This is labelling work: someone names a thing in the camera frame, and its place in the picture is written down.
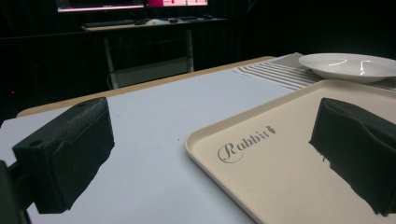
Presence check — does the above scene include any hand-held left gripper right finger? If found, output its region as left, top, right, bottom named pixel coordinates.
left=308, top=97, right=396, bottom=217

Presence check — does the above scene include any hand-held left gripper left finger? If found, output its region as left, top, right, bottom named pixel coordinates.
left=11, top=96, right=116, bottom=215

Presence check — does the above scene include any white ceramic plate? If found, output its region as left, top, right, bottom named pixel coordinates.
left=298, top=52, right=396, bottom=84

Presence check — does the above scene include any beige plastic tray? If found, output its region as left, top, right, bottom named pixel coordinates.
left=184, top=78, right=396, bottom=224

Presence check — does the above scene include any grey striped cloth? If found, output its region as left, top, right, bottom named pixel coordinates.
left=233, top=51, right=396, bottom=92

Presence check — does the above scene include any desk with metal legs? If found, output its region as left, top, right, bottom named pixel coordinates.
left=79, top=18, right=229, bottom=91

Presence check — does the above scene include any black keyboard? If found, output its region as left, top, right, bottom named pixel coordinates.
left=81, top=19, right=136, bottom=29

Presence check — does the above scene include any computer monitor with pink screen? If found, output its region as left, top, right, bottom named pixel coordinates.
left=147, top=0, right=209, bottom=7

